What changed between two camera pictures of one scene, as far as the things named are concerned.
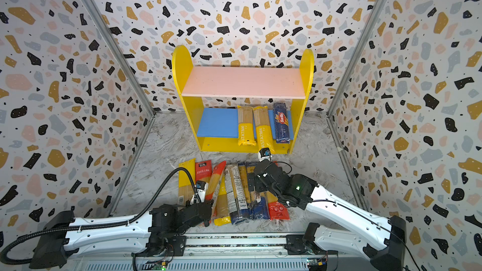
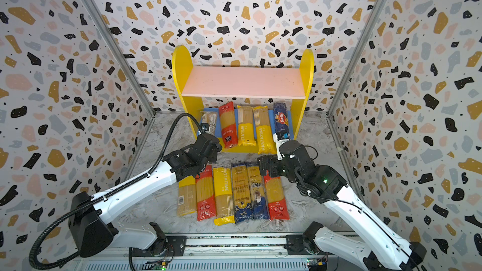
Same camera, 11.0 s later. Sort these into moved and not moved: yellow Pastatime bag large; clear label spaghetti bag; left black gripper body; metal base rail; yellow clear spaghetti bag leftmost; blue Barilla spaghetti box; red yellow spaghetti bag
Moved: red yellow spaghetti bag; clear label spaghetti bag; left black gripper body
Not moved: metal base rail; yellow Pastatime bag large; blue Barilla spaghetti box; yellow clear spaghetti bag leftmost
